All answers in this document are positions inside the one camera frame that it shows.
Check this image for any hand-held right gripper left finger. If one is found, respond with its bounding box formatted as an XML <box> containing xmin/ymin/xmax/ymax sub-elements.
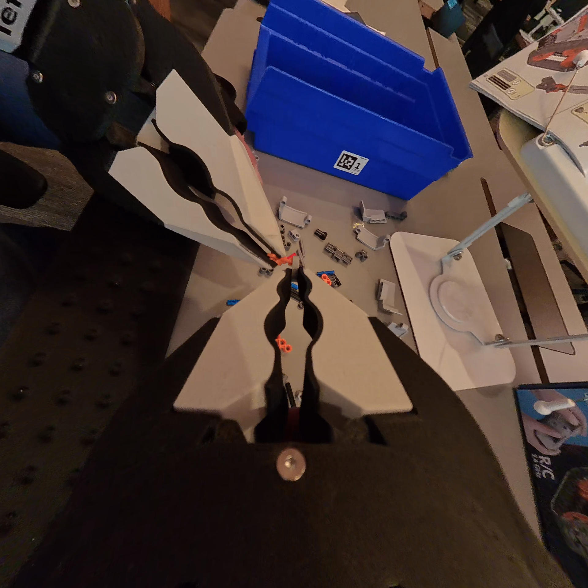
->
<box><xmin>174</xmin><ymin>268</ymin><xmax>293</xmax><ymax>443</ymax></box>

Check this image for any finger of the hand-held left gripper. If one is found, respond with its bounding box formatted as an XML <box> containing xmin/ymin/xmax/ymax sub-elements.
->
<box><xmin>137</xmin><ymin>69</ymin><xmax>286</xmax><ymax>258</ymax></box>
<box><xmin>108</xmin><ymin>145</ymin><xmax>276</xmax><ymax>269</ymax></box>

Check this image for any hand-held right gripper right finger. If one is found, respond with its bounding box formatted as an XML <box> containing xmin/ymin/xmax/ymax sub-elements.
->
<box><xmin>297</xmin><ymin>268</ymin><xmax>413</xmax><ymax>443</ymax></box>

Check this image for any person's left forearm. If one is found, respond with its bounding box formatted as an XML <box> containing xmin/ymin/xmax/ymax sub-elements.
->
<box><xmin>0</xmin><ymin>51</ymin><xmax>62</xmax><ymax>149</ymax></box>

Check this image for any person's left hand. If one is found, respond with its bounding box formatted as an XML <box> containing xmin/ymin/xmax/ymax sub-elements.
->
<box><xmin>232</xmin><ymin>129</ymin><xmax>259</xmax><ymax>173</ymax></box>

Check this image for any light grey boxy panel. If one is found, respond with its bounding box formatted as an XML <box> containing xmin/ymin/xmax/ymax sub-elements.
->
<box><xmin>377</xmin><ymin>279</ymin><xmax>404</xmax><ymax>317</ymax></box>

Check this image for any white book stand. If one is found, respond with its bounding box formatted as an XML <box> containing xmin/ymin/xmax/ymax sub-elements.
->
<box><xmin>390</xmin><ymin>106</ymin><xmax>588</xmax><ymax>391</ymax></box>

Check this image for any blue storage bin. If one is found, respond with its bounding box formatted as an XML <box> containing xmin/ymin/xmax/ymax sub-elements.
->
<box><xmin>245</xmin><ymin>0</ymin><xmax>473</xmax><ymax>200</ymax></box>

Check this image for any light grey panel with holes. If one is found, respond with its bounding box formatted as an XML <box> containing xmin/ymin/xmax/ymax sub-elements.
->
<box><xmin>359</xmin><ymin>201</ymin><xmax>387</xmax><ymax>226</ymax></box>

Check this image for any black dimpled pad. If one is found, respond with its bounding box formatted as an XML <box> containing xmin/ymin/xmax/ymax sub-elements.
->
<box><xmin>0</xmin><ymin>198</ymin><xmax>217</xmax><ymax>588</ymax></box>

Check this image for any printed toy box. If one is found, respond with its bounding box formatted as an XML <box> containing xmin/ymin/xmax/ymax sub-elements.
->
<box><xmin>512</xmin><ymin>383</ymin><xmax>588</xmax><ymax>588</ymax></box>

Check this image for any dark teal container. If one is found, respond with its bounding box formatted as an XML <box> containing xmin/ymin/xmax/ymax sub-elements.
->
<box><xmin>432</xmin><ymin>0</ymin><xmax>467</xmax><ymax>39</ymax></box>

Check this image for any instruction booklet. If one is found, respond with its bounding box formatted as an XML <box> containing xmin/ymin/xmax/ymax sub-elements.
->
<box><xmin>469</xmin><ymin>9</ymin><xmax>588</xmax><ymax>177</ymax></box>

